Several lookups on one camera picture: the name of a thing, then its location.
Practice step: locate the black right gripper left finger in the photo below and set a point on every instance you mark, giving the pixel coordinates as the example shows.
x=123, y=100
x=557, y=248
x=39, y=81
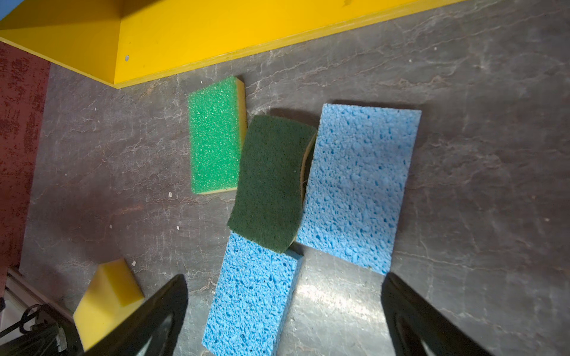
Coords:
x=154, y=327

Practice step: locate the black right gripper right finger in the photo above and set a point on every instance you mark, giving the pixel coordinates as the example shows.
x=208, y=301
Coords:
x=414, y=324

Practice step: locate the yellow sponge front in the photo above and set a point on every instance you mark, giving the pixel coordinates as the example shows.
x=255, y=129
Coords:
x=113, y=295

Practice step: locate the blue sponge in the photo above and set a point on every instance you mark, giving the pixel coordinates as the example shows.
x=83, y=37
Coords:
x=252, y=299
x=356, y=186

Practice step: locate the bright green yellow sponge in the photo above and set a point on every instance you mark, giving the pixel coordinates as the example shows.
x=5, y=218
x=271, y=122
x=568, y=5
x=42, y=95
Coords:
x=217, y=127

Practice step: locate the yellow wooden two-tier shelf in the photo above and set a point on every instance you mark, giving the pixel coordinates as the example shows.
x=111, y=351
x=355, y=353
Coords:
x=124, y=43

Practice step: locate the dark green wavy sponge right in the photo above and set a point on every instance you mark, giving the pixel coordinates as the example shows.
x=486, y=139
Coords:
x=270, y=191

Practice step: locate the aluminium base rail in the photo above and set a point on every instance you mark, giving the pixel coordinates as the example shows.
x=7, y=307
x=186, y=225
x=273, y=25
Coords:
x=33, y=324

